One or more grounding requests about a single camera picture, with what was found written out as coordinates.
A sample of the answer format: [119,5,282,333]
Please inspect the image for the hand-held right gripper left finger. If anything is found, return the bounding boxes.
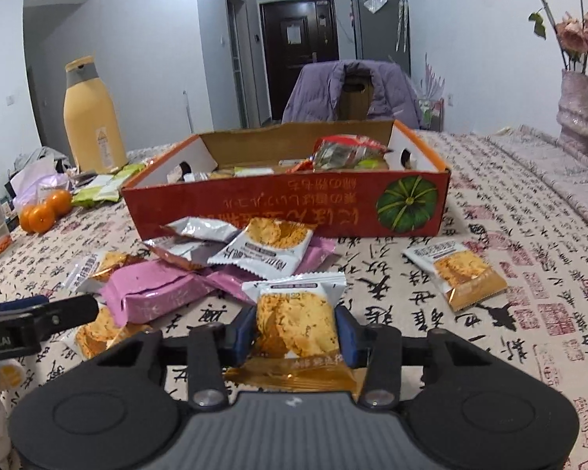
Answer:
[142,306,258,411]

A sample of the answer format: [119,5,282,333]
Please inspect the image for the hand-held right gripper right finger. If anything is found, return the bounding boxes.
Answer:
[336,306,471,409]

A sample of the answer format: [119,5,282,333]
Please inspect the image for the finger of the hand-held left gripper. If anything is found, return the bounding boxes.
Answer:
[0,295,50,314]
[0,295,101,341]

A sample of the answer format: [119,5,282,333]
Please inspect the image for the white gold cracker packet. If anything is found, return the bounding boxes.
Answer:
[224,273,369,395]
[403,242,508,312]

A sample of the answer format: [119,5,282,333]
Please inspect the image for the pile of snack packets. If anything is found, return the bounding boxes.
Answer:
[61,216,338,360]

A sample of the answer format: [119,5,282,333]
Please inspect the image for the red cardboard box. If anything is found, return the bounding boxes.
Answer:
[121,118,452,240]

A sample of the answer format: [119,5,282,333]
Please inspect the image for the heap of mixed snack packets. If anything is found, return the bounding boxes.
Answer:
[167,136,415,183]

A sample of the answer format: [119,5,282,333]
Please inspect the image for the green white snack packet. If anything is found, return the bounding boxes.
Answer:
[71,182,124,207]
[105,163,146,193]

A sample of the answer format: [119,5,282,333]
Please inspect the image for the white plastic bag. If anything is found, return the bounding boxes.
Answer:
[10,159,72,211]

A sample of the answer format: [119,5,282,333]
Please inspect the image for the grey clothes heap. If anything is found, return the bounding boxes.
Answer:
[10,147,69,177]

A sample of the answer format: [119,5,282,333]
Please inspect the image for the yellow thermos bottle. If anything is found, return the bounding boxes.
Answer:
[63,56,128,174]

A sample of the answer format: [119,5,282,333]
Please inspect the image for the wooden chair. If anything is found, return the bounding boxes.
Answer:
[340,72,374,121]

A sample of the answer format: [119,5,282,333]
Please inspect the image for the purple jacket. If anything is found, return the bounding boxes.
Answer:
[281,59,422,130]

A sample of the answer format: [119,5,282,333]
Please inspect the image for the quilted patterned cloth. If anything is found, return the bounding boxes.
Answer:
[485,125,588,250]

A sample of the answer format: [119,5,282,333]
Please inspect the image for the dark entrance door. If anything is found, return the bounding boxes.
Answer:
[260,0,339,121]

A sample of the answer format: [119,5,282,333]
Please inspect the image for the grey refrigerator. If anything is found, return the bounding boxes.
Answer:
[350,0,412,76]

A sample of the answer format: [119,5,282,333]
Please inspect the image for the white folded umbrella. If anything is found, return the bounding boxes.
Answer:
[394,0,410,52]

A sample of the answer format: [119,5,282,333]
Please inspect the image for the pink textured vase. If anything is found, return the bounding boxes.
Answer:
[556,69,588,160]

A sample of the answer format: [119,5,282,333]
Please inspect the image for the dried pink roses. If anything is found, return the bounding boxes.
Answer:
[508,0,588,82]

